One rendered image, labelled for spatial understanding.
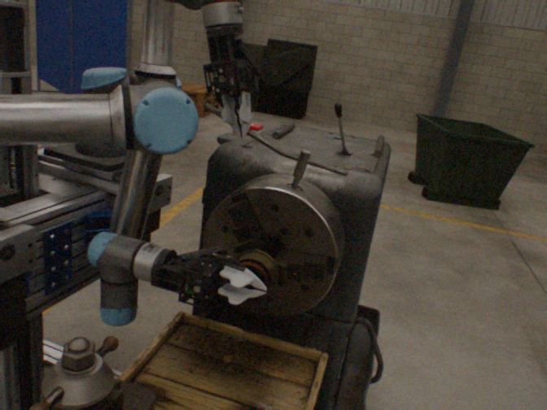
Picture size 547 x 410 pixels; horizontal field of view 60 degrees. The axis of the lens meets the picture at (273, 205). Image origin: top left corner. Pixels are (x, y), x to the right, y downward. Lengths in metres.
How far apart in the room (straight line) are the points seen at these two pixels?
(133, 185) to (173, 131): 0.23
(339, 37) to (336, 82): 0.97
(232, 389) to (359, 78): 10.28
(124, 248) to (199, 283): 0.18
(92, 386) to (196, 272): 0.34
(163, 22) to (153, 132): 0.59
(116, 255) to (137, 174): 0.18
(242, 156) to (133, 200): 0.31
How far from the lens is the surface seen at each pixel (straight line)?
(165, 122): 0.86
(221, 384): 1.00
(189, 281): 0.89
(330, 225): 1.02
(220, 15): 0.95
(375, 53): 11.01
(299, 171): 1.02
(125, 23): 5.96
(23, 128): 0.89
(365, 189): 1.14
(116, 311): 1.04
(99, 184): 1.41
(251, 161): 1.19
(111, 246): 0.98
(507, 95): 11.31
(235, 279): 0.90
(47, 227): 1.26
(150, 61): 1.40
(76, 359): 0.59
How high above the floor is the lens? 1.54
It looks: 19 degrees down
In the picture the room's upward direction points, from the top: 8 degrees clockwise
